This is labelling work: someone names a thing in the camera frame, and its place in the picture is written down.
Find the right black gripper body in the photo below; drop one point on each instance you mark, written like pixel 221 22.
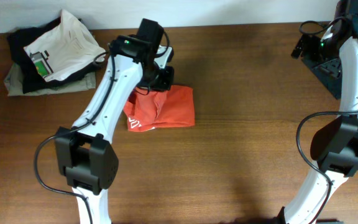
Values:
pixel 316 51

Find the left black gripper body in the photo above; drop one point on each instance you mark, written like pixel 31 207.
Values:
pixel 156 77

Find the orange soccer t-shirt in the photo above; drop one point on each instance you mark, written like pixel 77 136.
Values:
pixel 168 109

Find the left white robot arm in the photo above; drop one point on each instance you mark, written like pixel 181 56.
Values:
pixel 85 156

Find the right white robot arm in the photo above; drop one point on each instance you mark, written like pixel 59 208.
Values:
pixel 344 32

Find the dark navy t-shirt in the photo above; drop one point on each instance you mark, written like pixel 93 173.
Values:
pixel 331 74

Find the white folded t-shirt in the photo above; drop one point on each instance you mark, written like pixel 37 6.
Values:
pixel 64 50

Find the black folded garment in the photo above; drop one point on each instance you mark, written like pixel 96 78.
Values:
pixel 32 82

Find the beige folded garment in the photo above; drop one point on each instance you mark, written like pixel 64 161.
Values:
pixel 15 79

